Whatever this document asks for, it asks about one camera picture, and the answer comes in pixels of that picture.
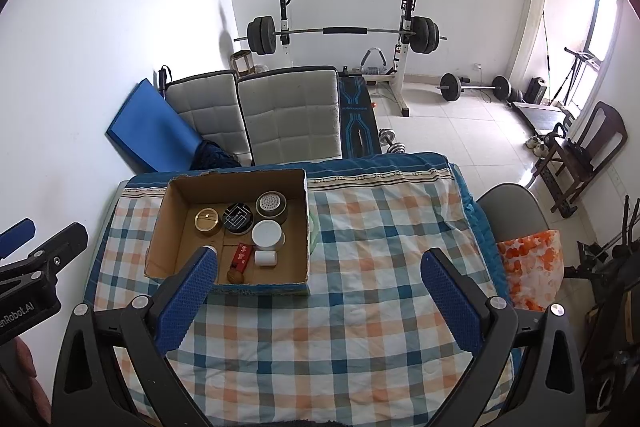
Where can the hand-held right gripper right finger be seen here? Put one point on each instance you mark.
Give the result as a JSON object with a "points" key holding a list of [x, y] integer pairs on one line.
{"points": [[452, 302]]}

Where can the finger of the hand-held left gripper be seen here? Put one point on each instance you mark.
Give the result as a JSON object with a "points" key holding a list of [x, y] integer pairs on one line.
{"points": [[17, 234], [60, 247]]}

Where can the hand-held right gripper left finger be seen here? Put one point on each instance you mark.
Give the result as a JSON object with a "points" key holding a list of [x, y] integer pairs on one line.
{"points": [[187, 302]]}

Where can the brown walnut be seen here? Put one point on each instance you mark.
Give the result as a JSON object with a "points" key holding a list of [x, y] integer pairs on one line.
{"points": [[235, 277]]}

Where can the small red box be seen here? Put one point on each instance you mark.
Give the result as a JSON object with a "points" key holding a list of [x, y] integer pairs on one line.
{"points": [[242, 258]]}

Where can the gold round tin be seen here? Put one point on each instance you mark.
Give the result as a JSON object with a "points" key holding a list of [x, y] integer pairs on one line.
{"points": [[207, 221]]}

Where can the small white cylinder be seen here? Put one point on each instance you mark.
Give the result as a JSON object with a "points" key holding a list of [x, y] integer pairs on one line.
{"points": [[265, 258]]}

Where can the white round jar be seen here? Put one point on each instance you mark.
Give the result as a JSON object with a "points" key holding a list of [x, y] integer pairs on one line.
{"points": [[267, 233]]}

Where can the cardboard box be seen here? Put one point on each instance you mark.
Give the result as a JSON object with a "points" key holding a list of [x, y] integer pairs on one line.
{"points": [[290, 217]]}

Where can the person's left hand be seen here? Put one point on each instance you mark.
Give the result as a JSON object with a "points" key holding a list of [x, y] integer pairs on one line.
{"points": [[25, 362]]}

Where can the orange white patterned bag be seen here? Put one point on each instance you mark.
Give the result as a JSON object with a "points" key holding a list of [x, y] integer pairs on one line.
{"points": [[530, 272]]}

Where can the black patterned round tin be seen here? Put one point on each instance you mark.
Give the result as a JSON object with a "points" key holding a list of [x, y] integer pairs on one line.
{"points": [[237, 218]]}

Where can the plaid blanket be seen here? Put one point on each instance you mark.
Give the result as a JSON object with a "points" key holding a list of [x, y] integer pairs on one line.
{"points": [[350, 317]]}

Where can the grey chair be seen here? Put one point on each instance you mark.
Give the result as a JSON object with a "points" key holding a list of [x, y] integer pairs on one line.
{"points": [[510, 212]]}

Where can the blue foam mat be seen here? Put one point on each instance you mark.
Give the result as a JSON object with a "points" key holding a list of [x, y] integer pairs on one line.
{"points": [[145, 127]]}

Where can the dark blue knit cloth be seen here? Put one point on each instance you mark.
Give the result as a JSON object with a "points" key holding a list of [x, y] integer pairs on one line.
{"points": [[212, 157]]}

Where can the black exercise machine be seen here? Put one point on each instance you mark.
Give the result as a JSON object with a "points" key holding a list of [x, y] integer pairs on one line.
{"points": [[615, 307]]}

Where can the chrome dumbbell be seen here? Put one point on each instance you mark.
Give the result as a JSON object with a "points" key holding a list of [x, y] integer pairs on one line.
{"points": [[392, 143]]}

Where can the white shoe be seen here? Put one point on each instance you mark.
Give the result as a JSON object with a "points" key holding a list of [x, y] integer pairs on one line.
{"points": [[531, 143], [542, 149]]}

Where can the narrow grey cushion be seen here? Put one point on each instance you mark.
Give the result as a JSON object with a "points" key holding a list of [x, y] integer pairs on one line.
{"points": [[205, 117]]}

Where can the black pole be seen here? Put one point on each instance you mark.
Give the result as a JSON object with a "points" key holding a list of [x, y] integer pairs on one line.
{"points": [[164, 79]]}

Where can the treadmill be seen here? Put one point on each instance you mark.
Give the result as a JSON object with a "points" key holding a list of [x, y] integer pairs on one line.
{"points": [[542, 114]]}

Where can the black and blue bench pad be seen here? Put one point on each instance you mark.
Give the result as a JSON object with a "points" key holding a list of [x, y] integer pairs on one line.
{"points": [[356, 117]]}

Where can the wide grey cushion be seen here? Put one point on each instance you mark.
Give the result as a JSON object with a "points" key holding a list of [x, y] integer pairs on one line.
{"points": [[290, 117]]}

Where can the short barbell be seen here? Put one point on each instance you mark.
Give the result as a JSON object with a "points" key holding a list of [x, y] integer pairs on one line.
{"points": [[450, 87]]}

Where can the small black heater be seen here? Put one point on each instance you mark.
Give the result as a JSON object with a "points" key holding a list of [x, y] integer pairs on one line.
{"points": [[540, 90]]}

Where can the dark wooden chair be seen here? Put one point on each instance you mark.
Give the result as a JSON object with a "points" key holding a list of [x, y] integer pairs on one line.
{"points": [[607, 132]]}

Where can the white barbell rack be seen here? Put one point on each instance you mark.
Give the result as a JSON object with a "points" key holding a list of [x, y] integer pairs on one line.
{"points": [[404, 72]]}

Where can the small wooden stool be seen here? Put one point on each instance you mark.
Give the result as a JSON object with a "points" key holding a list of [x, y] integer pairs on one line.
{"points": [[242, 63]]}

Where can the long barbell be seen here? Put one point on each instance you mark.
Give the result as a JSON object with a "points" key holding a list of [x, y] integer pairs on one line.
{"points": [[340, 30]]}

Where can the window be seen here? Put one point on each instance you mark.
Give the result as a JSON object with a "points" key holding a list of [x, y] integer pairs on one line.
{"points": [[602, 24]]}

